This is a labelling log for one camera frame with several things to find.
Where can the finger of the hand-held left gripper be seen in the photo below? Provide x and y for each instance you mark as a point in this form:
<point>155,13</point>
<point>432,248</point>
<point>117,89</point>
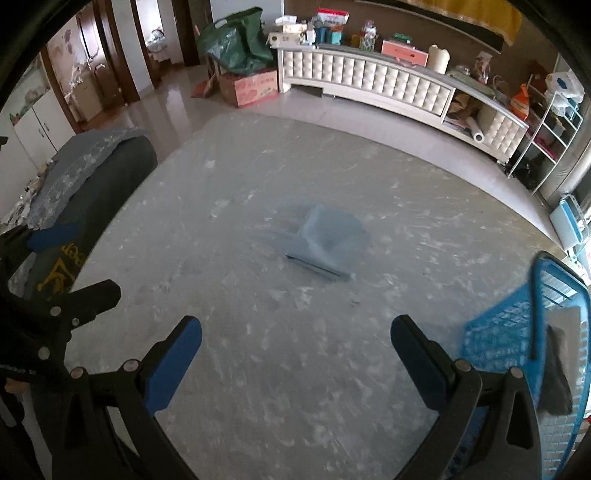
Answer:
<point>92,297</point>
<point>51,237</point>

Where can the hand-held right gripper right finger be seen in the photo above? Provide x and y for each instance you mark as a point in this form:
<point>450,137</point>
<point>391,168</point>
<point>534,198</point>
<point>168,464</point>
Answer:
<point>418,364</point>

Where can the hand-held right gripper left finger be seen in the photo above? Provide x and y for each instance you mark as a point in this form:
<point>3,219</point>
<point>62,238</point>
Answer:
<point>173,364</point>

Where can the blue plastic laundry basket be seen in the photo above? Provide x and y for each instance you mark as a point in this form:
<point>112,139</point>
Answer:
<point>498,332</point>

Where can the dark grey cloth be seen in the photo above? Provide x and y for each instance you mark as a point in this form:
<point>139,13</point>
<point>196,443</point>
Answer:
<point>556,383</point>

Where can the light blue cloth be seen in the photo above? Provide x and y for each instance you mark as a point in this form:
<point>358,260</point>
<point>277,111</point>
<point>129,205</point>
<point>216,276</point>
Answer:
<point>332,240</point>

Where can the silver foil sheet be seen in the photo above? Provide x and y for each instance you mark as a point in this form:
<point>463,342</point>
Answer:
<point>21,207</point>

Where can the grey patterned cloth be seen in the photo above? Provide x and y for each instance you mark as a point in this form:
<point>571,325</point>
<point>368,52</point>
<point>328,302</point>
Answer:
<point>78,175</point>

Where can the dark garment yellow print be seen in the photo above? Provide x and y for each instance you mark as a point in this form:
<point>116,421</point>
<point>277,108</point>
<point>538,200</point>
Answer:
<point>115,184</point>

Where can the white cupboard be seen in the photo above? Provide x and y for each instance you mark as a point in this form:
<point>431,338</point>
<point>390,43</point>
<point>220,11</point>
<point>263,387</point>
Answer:
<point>41,124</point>

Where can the brown wooden door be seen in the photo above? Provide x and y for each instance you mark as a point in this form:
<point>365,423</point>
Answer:
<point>191,32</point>
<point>115,50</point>

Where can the blue white plastic tray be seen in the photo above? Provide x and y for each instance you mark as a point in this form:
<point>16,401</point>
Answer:
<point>565,221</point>

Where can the red dustpan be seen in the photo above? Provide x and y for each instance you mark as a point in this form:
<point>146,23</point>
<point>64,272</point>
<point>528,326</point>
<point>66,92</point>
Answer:
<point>203,90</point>

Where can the small paper towel roll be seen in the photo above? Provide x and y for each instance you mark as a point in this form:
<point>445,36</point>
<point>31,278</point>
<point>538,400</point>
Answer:
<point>475,129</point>

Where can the grey curtain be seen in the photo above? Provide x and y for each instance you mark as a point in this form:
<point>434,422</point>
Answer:
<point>572,175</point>

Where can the pink cardboard box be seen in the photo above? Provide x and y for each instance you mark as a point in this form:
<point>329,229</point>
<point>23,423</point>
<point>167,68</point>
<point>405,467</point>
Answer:
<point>251,90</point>

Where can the white metal shelf rack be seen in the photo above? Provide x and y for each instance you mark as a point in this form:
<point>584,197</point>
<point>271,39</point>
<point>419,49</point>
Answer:
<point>549,138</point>

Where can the green plastic bag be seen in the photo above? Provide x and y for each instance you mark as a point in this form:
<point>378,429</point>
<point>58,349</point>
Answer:
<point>235,41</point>

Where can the orange snack bag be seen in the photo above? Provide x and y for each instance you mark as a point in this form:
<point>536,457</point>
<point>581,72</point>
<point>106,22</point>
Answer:
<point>521,104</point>

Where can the white tufted TV cabinet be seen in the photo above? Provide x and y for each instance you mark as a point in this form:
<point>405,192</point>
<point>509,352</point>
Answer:
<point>369,74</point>

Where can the red white snack bag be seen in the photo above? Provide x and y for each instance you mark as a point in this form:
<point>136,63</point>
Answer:
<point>484,67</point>

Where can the large paper towel roll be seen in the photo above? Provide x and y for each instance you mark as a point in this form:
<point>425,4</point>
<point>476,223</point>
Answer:
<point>438,60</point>

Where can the white blue plastic bag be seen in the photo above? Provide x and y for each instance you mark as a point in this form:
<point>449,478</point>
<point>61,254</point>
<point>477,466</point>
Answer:
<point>563,92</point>

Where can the white boxes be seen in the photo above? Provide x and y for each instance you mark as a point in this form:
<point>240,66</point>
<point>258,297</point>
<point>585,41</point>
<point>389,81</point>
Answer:
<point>288,36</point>

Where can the pink flat box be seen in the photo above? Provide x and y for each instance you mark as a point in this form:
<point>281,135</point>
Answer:
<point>404,53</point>

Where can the green box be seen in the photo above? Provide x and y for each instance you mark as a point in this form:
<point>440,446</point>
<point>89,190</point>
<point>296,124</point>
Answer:
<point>402,38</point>

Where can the clear jar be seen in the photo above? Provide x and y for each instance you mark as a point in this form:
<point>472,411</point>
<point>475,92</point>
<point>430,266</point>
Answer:
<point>368,37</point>

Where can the teal container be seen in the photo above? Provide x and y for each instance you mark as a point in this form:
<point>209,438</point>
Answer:
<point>328,34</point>

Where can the yellow fringed cloth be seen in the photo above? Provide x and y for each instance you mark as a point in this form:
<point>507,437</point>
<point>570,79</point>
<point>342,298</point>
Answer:
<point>480,14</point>

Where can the red white box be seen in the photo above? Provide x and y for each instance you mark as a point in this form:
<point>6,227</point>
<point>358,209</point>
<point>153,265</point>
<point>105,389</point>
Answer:
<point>332,17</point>

